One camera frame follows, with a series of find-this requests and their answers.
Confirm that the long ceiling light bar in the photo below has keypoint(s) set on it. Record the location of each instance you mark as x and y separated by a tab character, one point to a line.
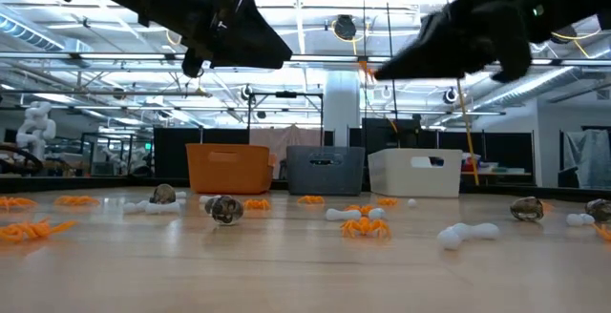
119	56

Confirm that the dark grey plastic bin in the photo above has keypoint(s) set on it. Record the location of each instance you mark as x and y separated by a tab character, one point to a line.
324	174

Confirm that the white plastic bin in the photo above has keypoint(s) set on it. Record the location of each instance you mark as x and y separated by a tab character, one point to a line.
410	181

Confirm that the grey cloth cover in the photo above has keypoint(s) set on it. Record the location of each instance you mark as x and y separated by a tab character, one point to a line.
592	155

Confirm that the black cabinet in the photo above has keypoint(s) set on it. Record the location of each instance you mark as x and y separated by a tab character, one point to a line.
382	134

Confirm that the black partition panel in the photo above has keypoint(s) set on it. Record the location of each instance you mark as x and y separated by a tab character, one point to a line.
172	153
506	153

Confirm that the orange plastic bin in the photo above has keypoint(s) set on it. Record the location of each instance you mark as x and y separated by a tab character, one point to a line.
229	170

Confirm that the pink curtain cloth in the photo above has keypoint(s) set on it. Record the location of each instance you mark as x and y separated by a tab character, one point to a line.
286	139

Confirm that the black metal frame stand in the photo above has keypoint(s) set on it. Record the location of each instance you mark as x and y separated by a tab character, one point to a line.
286	94

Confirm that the small orange plastic spider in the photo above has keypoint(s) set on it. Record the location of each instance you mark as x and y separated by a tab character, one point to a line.
310	200
604	233
360	208
366	68
258	204
365	227
33	229
16	202
387	202
76	200

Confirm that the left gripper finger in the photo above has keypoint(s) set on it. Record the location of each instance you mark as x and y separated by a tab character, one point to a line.
253	41
248	64

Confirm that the black aluminium table frame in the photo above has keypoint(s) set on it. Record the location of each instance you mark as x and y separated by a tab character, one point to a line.
95	184

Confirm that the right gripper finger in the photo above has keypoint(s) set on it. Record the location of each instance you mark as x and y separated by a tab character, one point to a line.
439	75
439	50

